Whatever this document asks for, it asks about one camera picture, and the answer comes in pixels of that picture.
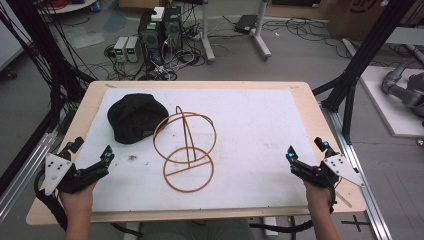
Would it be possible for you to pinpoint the black hat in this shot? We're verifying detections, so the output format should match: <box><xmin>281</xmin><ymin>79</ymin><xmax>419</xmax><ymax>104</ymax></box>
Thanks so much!
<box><xmin>106</xmin><ymin>93</ymin><xmax>170</xmax><ymax>145</ymax></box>

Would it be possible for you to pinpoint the grey desk leg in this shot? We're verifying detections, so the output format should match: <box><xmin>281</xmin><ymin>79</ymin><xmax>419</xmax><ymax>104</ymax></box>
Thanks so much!
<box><xmin>199</xmin><ymin>0</ymin><xmax>216</xmax><ymax>64</ymax></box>
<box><xmin>252</xmin><ymin>0</ymin><xmax>272</xmax><ymax>62</ymax></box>

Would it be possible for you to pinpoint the person's right hand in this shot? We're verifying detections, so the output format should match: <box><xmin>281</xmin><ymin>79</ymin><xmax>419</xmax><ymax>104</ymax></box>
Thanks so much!
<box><xmin>303</xmin><ymin>179</ymin><xmax>333</xmax><ymax>210</ymax></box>

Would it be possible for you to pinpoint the brown wire hat stand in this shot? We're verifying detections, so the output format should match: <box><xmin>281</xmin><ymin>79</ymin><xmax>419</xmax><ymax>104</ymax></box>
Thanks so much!
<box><xmin>152</xmin><ymin>105</ymin><xmax>218</xmax><ymax>194</ymax></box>

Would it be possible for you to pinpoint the white table mat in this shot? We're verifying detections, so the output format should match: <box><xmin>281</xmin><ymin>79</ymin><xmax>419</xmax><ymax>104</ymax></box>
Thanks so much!
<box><xmin>75</xmin><ymin>87</ymin><xmax>319</xmax><ymax>213</ymax></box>

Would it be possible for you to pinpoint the white box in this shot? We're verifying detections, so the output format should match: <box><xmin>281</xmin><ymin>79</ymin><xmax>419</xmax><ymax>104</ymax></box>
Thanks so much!
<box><xmin>150</xmin><ymin>6</ymin><xmax>166</xmax><ymax>23</ymax></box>

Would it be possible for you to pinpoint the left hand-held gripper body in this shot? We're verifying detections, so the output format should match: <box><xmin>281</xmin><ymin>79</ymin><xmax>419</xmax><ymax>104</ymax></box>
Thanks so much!
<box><xmin>44</xmin><ymin>150</ymin><xmax>110</xmax><ymax>197</ymax></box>

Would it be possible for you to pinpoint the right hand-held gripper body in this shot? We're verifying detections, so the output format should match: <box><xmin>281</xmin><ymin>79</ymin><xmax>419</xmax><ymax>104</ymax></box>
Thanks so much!
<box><xmin>290</xmin><ymin>152</ymin><xmax>366</xmax><ymax>189</ymax></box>

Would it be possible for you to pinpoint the brown cardboard box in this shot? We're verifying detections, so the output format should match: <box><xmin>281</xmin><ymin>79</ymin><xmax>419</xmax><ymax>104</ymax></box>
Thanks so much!
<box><xmin>327</xmin><ymin>0</ymin><xmax>424</xmax><ymax>42</ymax></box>

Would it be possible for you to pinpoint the black computer tower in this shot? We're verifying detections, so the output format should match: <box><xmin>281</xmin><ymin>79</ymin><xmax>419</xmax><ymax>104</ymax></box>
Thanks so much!
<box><xmin>162</xmin><ymin>5</ymin><xmax>184</xmax><ymax>51</ymax></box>
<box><xmin>137</xmin><ymin>10</ymin><xmax>165</xmax><ymax>64</ymax></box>

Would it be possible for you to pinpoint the white power strip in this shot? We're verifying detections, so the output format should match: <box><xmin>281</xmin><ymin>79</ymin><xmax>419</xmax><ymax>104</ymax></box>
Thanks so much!
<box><xmin>262</xmin><ymin>216</ymin><xmax>279</xmax><ymax>238</ymax></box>

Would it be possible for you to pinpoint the black flat device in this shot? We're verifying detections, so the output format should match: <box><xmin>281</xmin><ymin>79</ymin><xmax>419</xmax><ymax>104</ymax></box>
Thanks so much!
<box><xmin>233</xmin><ymin>14</ymin><xmax>259</xmax><ymax>35</ymax></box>

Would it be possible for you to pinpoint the grey bench power supply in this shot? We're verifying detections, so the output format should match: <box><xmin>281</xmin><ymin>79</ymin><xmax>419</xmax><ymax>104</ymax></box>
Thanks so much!
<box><xmin>113</xmin><ymin>35</ymin><xmax>130</xmax><ymax>63</ymax></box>
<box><xmin>125</xmin><ymin>35</ymin><xmax>142</xmax><ymax>63</ymax></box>

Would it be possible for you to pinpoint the person's left hand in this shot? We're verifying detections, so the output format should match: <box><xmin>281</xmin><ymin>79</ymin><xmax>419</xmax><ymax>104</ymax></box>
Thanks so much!
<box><xmin>57</xmin><ymin>181</ymin><xmax>98</xmax><ymax>215</ymax></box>

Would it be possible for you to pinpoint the black frame post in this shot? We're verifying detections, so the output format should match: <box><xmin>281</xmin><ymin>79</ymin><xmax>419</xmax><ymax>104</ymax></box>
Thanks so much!
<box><xmin>312</xmin><ymin>0</ymin><xmax>418</xmax><ymax>145</ymax></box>
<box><xmin>0</xmin><ymin>0</ymin><xmax>98</xmax><ymax>198</ymax></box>

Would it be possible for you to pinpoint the white floor platform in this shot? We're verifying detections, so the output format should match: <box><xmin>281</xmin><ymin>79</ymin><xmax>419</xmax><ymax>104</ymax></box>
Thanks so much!
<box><xmin>359</xmin><ymin>65</ymin><xmax>424</xmax><ymax>138</ymax></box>

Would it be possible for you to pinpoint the aluminium rail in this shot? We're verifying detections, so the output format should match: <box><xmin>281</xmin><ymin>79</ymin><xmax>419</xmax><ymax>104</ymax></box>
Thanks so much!
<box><xmin>319</xmin><ymin>101</ymin><xmax>394</xmax><ymax>240</ymax></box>
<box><xmin>0</xmin><ymin>131</ymin><xmax>58</xmax><ymax>224</ymax></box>

